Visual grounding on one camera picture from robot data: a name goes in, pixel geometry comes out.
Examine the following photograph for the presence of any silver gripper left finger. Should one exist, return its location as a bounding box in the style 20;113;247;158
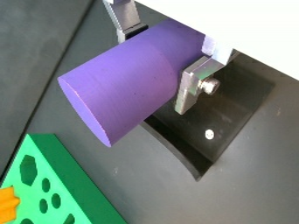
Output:
103;0;148;43

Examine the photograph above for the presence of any purple cylinder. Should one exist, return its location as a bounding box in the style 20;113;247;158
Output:
59;19;204;146

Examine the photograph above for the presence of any green shape sorter block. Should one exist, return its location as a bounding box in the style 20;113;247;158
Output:
0;134;127;224

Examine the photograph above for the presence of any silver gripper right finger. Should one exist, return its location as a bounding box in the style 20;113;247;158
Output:
173;37;234;115

